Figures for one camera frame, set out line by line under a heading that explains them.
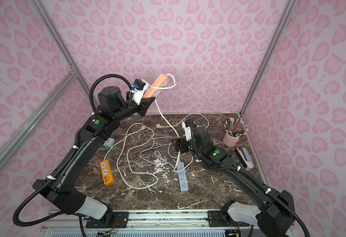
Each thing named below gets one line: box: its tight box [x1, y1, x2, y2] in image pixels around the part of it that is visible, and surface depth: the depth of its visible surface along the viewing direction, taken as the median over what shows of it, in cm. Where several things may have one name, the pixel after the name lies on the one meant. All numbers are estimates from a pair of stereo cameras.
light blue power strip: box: [178, 161, 189, 193], surface depth 86 cm
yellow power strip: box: [99, 159, 115, 187], surface depth 87 cm
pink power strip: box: [142, 73, 170, 99], surface depth 63 cm
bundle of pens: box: [223, 117, 249, 137], surface depth 97 cm
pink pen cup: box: [222, 131, 241, 147], surface depth 96 cm
